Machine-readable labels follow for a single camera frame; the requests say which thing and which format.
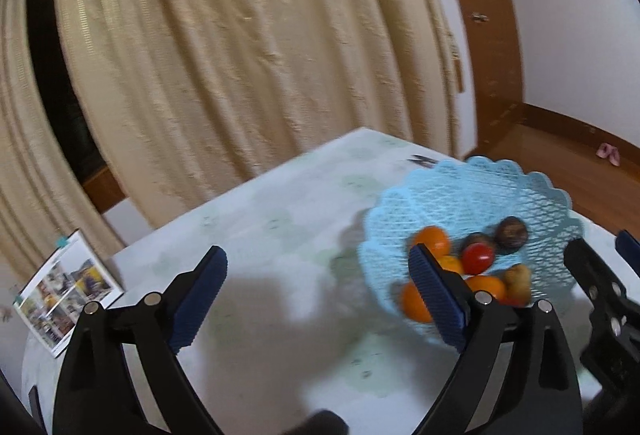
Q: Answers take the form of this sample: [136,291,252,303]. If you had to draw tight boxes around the pale green printed tablecloth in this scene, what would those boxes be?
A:
[20,128,621,435]

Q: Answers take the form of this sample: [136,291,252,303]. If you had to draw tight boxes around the tan round fruit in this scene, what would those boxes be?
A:
[504,264,532,302]

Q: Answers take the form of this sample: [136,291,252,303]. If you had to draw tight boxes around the light blue plastic basket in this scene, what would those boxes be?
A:
[357,156,586,347]

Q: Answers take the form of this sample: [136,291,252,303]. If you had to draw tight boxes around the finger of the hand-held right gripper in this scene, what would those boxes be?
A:
[615,230,640,277]
[564,238,632,356]

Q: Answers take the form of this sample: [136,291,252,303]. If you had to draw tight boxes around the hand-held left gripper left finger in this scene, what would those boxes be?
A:
[52,245,228,435]

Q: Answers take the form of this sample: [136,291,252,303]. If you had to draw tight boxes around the pink slippers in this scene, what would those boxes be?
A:
[597,142,621,166]

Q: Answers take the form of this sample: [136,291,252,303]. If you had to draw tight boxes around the large orange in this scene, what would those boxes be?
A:
[400,282,433,323]

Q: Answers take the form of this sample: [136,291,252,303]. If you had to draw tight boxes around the brown wooden door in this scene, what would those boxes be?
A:
[425,0,525,161]

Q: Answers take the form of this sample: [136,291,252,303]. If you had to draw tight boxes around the cream pleated curtain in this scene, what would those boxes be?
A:
[0,0,126,276]

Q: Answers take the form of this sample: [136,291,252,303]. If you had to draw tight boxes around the cream textured curtain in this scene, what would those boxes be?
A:
[52,0,463,226]

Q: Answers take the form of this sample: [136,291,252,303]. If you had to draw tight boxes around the photo collage board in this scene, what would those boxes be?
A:
[14,229,125,358]

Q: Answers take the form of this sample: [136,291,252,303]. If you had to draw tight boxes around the medium orange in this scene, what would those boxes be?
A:
[465,275,507,302]

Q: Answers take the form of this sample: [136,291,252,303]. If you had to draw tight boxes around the dark brown round fruit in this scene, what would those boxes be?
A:
[495,216,529,249]
[461,232,493,250]

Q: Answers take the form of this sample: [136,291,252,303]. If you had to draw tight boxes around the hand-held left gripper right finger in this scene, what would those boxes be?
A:
[407,243,583,435]

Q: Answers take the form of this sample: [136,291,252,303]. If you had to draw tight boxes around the wooden window sill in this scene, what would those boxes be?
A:
[82,164,132,216]

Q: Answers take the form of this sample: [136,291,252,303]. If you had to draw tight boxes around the red tomato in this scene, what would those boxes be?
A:
[461,243,496,275]

